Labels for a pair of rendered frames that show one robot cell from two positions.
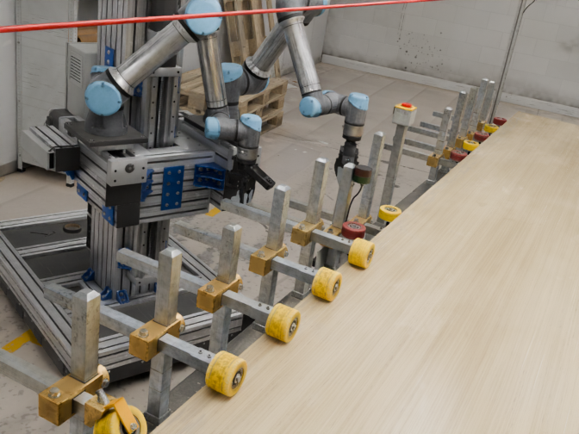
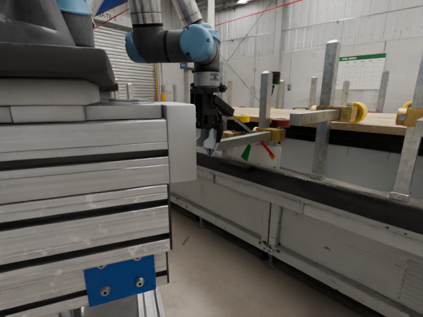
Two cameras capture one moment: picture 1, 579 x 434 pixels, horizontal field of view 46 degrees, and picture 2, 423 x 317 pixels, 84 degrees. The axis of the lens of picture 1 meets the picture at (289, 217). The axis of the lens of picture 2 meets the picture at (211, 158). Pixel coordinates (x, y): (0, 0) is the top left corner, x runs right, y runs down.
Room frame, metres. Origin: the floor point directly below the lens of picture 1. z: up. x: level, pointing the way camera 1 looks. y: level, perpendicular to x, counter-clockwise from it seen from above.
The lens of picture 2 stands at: (2.03, 0.86, 1.00)
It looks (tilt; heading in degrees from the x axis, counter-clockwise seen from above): 15 degrees down; 292
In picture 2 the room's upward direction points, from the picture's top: straight up
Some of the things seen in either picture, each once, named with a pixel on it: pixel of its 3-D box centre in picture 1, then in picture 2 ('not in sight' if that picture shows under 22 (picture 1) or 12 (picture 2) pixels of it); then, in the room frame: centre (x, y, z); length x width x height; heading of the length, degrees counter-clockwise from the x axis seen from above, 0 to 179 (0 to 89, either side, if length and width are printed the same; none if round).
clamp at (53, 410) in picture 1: (75, 391); not in sight; (1.03, 0.35, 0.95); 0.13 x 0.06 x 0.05; 156
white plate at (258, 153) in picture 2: (330, 251); (253, 154); (2.23, -0.17, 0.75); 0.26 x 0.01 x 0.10; 156
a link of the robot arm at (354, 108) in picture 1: (356, 108); not in sight; (2.48, -0.18, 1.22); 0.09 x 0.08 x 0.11; 56
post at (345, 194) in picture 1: (339, 228); (264, 129); (2.19, -0.18, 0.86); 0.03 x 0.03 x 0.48; 66
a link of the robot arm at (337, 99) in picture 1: (332, 102); not in sight; (2.52, -0.09, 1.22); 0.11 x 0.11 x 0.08; 56
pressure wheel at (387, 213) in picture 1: (388, 222); (242, 125); (2.34, -0.36, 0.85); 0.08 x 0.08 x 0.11
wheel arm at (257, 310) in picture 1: (198, 285); not in sight; (1.49, 0.20, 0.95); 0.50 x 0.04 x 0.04; 66
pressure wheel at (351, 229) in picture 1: (351, 239); (279, 131); (2.13, -0.22, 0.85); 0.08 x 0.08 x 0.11
